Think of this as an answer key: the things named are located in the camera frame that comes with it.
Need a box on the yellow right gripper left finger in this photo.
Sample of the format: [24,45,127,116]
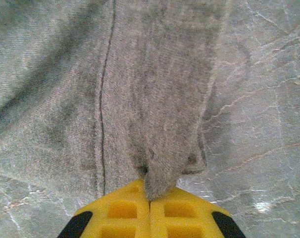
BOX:
[57,178,150,238]

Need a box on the grey cloth garment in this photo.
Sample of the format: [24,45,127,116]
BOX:
[0,0,232,202]

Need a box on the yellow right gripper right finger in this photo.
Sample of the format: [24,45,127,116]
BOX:
[149,185,246,238]

